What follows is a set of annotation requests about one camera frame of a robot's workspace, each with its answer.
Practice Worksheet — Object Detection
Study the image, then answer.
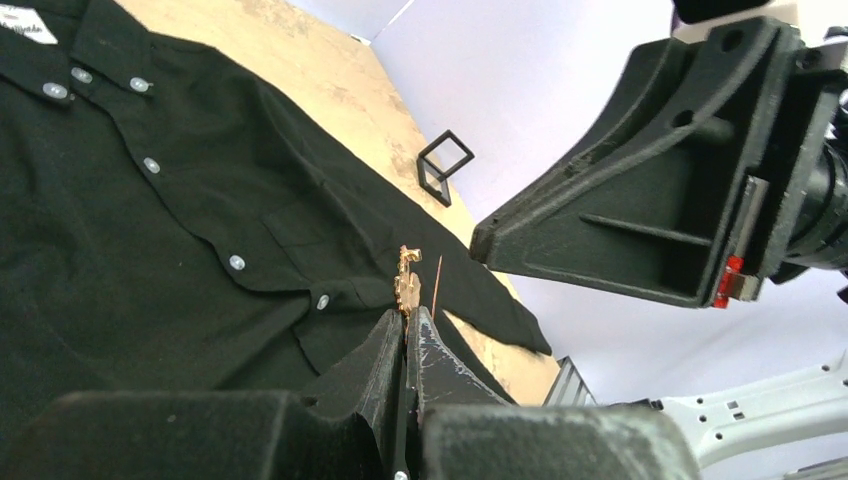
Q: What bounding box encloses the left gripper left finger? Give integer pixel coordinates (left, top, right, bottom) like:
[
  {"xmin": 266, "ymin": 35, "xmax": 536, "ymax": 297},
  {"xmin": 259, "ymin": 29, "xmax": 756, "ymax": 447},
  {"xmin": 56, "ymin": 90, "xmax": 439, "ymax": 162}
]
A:
[{"xmin": 1, "ymin": 310, "xmax": 403, "ymax": 479}]

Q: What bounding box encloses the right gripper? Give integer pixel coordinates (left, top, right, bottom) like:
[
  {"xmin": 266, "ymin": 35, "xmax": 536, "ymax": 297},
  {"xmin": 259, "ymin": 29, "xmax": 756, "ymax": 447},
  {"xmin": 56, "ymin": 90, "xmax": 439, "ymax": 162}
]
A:
[{"xmin": 470, "ymin": 17, "xmax": 847, "ymax": 308}]

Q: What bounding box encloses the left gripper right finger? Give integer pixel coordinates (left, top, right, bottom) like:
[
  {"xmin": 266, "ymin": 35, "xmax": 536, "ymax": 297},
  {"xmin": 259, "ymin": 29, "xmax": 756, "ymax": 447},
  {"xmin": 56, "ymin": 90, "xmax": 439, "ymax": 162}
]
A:
[{"xmin": 407, "ymin": 307, "xmax": 701, "ymax": 479}]

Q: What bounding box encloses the gold leaf brooch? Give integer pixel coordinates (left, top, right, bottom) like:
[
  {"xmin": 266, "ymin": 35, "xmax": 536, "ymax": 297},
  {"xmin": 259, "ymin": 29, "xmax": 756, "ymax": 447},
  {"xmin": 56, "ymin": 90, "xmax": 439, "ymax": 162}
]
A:
[{"xmin": 393, "ymin": 245, "xmax": 423, "ymax": 320}]

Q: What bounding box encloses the black button-up shirt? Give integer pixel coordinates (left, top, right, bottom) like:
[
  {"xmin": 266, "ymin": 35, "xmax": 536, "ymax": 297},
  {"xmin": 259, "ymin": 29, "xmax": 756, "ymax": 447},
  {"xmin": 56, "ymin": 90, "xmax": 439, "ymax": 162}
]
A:
[{"xmin": 1, "ymin": 1, "xmax": 550, "ymax": 446}]

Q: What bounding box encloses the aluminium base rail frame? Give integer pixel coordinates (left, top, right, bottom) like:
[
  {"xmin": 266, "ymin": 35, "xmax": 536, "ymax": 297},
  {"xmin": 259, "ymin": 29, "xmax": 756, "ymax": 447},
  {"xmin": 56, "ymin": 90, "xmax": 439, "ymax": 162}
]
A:
[{"xmin": 543, "ymin": 356, "xmax": 597, "ymax": 407}]

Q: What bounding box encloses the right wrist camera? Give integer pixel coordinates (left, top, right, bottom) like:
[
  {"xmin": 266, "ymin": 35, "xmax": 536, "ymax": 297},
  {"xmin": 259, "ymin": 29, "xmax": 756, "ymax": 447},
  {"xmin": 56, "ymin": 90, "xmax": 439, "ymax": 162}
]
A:
[{"xmin": 672, "ymin": 0, "xmax": 769, "ymax": 28}]

